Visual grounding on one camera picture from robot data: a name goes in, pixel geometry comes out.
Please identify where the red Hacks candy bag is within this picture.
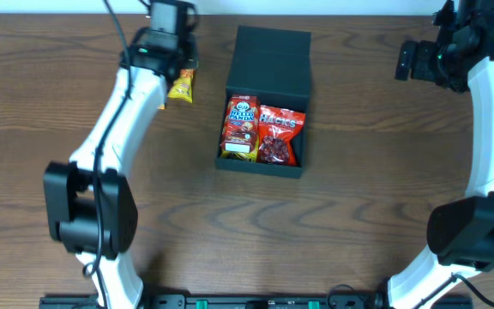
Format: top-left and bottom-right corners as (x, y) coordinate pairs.
(257, 105), (305, 166)

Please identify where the dark green gift box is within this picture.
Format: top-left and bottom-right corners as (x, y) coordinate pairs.
(214, 26), (312, 179)

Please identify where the red Hello Panda box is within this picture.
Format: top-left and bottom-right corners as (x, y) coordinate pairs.
(220, 95), (260, 154)

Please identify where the yellow orange snack packet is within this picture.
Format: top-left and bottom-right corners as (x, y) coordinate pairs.
(167, 69), (195, 104)

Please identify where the yellow candy bag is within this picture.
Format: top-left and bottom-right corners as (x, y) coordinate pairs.
(220, 149), (257, 162)

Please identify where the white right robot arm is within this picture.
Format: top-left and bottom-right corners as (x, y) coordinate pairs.
(373, 0), (494, 308)

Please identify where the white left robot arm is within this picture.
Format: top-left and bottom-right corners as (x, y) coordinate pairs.
(39, 0), (199, 308)

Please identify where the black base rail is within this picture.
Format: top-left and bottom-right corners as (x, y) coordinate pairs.
(39, 292), (474, 309)

